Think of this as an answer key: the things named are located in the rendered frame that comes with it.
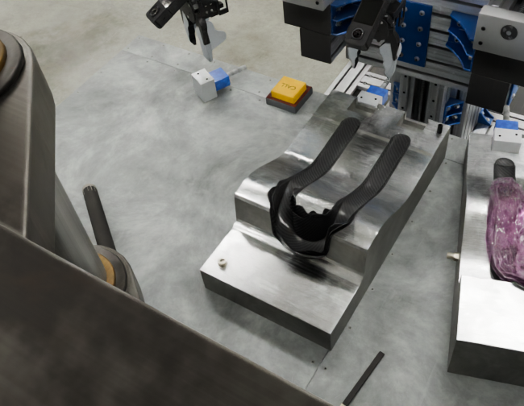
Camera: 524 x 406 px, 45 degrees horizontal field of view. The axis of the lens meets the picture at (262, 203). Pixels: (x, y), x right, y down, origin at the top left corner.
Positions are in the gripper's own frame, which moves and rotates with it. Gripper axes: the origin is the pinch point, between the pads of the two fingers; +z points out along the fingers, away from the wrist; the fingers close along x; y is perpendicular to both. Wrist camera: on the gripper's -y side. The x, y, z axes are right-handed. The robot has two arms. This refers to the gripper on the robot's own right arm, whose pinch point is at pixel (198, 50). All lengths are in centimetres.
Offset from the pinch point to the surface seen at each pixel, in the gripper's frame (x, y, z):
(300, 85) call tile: -15.0, 16.8, 8.9
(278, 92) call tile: -13.9, 11.6, 8.9
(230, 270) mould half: -52, -21, 7
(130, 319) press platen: -97, -41, -61
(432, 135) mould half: -49, 26, 4
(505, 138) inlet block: -57, 37, 4
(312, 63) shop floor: 82, 82, 93
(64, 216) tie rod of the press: -76, -41, -48
